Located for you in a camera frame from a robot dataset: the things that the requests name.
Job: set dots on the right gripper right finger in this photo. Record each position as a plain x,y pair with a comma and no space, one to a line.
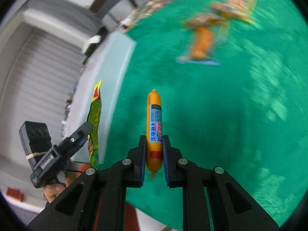
212,199

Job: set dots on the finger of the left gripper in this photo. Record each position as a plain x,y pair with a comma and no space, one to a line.
77,135

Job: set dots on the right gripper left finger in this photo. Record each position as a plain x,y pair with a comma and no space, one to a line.
96,200

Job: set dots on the yellow chicken feet snack pack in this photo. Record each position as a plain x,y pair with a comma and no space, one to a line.
94,118

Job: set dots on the orange sausage stick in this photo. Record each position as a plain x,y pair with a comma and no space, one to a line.
154,136

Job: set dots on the person's left hand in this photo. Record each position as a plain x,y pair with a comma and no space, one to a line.
53,190

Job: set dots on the green patterned tablecloth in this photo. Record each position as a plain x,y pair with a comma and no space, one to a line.
246,113

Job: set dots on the blue-edged orange drumstick pack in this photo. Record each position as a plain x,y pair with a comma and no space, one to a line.
200,50

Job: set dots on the brown vacuum snack pack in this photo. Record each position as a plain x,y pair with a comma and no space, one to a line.
205,20

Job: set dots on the yellow-edged clear snack pack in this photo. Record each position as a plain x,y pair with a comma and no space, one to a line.
239,9

